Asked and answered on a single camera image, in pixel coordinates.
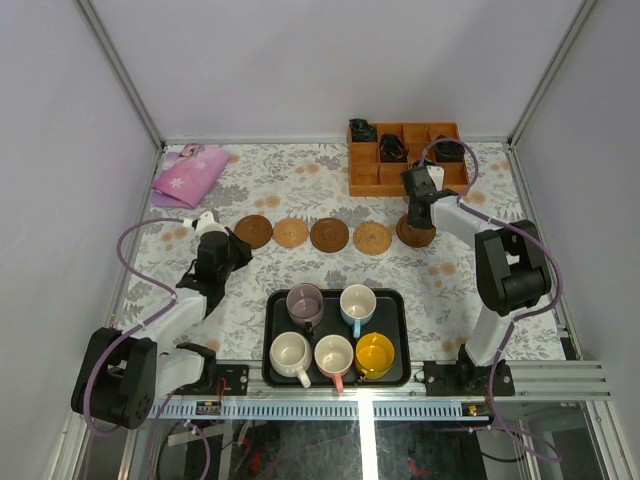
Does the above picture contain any blue mug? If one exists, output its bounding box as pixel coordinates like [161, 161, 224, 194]
[339, 284, 377, 339]

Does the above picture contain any woven rattan coaster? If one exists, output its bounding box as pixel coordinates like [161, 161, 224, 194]
[353, 222, 392, 256]
[273, 217, 309, 248]

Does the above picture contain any pink folded cloth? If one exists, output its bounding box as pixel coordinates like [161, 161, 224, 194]
[151, 143, 231, 210]

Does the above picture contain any yellow mug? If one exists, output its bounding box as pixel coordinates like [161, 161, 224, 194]
[355, 332, 396, 383]

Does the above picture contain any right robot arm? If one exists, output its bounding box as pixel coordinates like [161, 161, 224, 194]
[401, 166, 551, 395]

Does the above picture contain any purple mug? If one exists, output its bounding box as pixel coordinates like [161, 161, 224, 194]
[285, 283, 324, 337]

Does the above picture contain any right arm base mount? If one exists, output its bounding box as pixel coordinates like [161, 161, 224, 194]
[423, 344, 515, 397]

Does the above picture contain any rolled dark sock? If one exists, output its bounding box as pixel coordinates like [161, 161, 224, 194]
[379, 133, 409, 163]
[349, 118, 378, 143]
[433, 135, 466, 163]

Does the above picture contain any pink mug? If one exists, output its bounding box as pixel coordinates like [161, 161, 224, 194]
[314, 334, 354, 394]

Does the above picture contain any dark brown wooden coaster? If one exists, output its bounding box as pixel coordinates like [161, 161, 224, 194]
[234, 215, 273, 249]
[396, 215, 436, 248]
[310, 218, 349, 253]

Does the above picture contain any cream white mug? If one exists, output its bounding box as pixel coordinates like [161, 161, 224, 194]
[269, 332, 312, 389]

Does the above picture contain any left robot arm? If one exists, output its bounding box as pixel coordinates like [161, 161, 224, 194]
[71, 212, 252, 437]

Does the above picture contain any orange compartment organizer box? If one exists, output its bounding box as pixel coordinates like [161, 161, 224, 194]
[347, 122, 469, 197]

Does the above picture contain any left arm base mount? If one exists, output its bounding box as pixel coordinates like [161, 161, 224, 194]
[173, 364, 250, 397]

